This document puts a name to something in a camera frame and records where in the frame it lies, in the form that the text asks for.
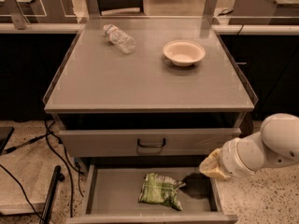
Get black drawer handle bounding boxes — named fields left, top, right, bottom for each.
left=136, top=138, right=166, bottom=148

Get black floor cable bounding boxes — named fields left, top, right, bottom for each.
left=0, top=119, right=86, bottom=222

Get open grey middle drawer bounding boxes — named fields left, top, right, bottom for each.
left=65, top=162, right=239, bottom=224

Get black bar on floor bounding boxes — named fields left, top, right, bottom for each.
left=39, top=165, right=64, bottom=224

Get grey top drawer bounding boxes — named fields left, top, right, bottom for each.
left=59, top=128, right=240, bottom=158

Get clear plastic water bottle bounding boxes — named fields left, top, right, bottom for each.
left=103, top=24, right=135, bottom=54

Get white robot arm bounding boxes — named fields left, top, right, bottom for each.
left=199, top=113, right=299, bottom=179

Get green jalapeno chip bag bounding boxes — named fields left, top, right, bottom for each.
left=138, top=173, right=186, bottom=211

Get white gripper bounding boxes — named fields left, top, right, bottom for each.
left=199, top=138, right=265, bottom=179

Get grey drawer cabinet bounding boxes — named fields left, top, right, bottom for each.
left=45, top=17, right=257, bottom=224

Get dark device at left edge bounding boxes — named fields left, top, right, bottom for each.
left=0, top=127, right=14, bottom=155

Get white paper bowl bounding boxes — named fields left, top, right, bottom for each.
left=163, top=40, right=206, bottom=67

